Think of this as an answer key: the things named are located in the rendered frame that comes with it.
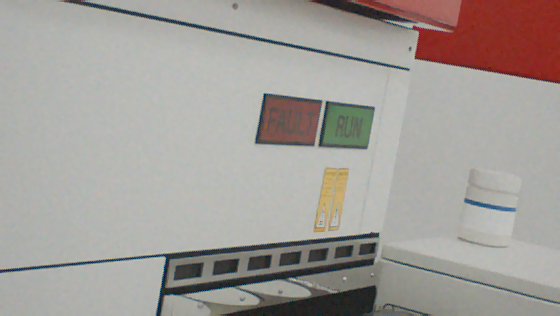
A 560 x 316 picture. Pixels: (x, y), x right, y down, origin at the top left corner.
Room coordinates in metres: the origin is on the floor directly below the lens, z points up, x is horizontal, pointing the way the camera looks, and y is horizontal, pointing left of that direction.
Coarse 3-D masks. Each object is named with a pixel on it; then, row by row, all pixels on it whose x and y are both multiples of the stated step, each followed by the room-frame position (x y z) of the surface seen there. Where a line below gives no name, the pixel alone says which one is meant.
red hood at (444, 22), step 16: (320, 0) 1.25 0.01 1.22; (336, 0) 1.18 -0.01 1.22; (352, 0) 1.15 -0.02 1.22; (368, 0) 1.18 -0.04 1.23; (384, 0) 1.20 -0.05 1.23; (400, 0) 1.24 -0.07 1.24; (416, 0) 1.27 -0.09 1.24; (432, 0) 1.31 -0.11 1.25; (448, 0) 1.35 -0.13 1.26; (384, 16) 1.34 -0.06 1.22; (400, 16) 1.26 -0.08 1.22; (416, 16) 1.29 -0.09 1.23; (432, 16) 1.32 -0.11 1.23; (448, 16) 1.36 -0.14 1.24
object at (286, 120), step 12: (276, 108) 1.14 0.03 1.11; (288, 108) 1.16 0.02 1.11; (300, 108) 1.18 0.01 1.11; (312, 108) 1.21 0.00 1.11; (264, 120) 1.12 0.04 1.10; (276, 120) 1.14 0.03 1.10; (288, 120) 1.16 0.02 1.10; (300, 120) 1.19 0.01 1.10; (312, 120) 1.21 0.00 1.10; (264, 132) 1.13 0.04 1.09; (276, 132) 1.15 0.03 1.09; (288, 132) 1.17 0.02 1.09; (300, 132) 1.19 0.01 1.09; (312, 132) 1.21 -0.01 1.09
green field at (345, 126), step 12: (336, 108) 1.25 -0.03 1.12; (348, 108) 1.28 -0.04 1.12; (336, 120) 1.26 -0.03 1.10; (348, 120) 1.28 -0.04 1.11; (360, 120) 1.31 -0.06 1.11; (336, 132) 1.26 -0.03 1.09; (348, 132) 1.29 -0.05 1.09; (360, 132) 1.31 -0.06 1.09; (348, 144) 1.29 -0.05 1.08; (360, 144) 1.32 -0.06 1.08
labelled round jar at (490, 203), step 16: (480, 176) 1.57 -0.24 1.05; (496, 176) 1.56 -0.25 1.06; (512, 176) 1.58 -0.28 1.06; (480, 192) 1.57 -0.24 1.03; (496, 192) 1.56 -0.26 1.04; (512, 192) 1.57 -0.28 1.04; (464, 208) 1.59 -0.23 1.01; (480, 208) 1.57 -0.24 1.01; (496, 208) 1.56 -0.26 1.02; (512, 208) 1.57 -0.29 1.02; (464, 224) 1.58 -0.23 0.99; (480, 224) 1.56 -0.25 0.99; (496, 224) 1.56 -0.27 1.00; (512, 224) 1.58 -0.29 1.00; (464, 240) 1.58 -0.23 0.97; (480, 240) 1.56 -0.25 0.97; (496, 240) 1.56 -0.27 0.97
